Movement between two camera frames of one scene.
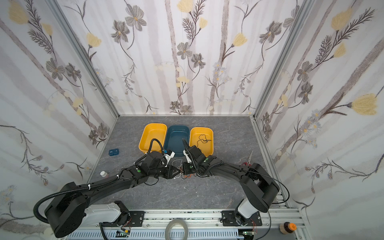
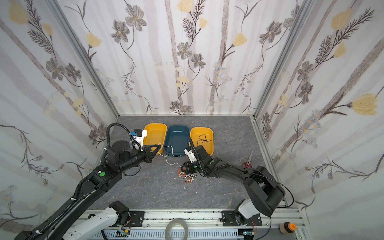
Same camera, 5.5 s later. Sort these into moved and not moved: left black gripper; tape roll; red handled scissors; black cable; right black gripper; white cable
Moved: white cable; left black gripper
Not moved: tape roll; right black gripper; red handled scissors; black cable
